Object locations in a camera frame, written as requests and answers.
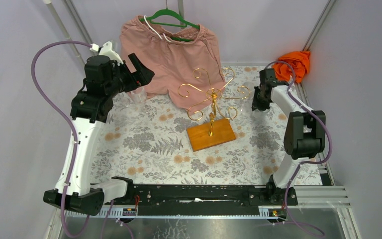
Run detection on green clothes hanger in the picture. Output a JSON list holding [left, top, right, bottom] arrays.
[[138, 0, 200, 43]]

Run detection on pink shorts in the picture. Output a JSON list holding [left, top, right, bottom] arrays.
[[120, 15, 226, 111]]

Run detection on wooden rack base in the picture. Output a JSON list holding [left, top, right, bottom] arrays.
[[187, 119, 236, 152]]

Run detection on floral table cloth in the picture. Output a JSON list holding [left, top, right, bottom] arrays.
[[90, 64, 323, 186]]

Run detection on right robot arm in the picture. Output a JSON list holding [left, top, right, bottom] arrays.
[[252, 68, 326, 205]]

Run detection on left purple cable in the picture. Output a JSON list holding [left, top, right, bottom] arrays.
[[30, 40, 116, 239]]

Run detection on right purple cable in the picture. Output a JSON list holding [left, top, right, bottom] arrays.
[[265, 60, 333, 238]]

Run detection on orange cloth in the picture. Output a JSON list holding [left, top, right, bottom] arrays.
[[272, 51, 311, 83]]

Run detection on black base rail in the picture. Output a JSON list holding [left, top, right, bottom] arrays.
[[114, 184, 298, 217]]

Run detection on purple cable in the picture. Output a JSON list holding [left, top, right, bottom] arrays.
[[265, 60, 333, 238], [30, 40, 116, 239]]

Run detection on gold wine glass rack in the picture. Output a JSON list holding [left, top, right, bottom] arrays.
[[178, 67, 247, 126]]

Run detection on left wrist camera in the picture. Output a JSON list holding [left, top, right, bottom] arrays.
[[90, 40, 124, 64]]

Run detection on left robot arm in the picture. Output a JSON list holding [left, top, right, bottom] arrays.
[[43, 53, 155, 216]]

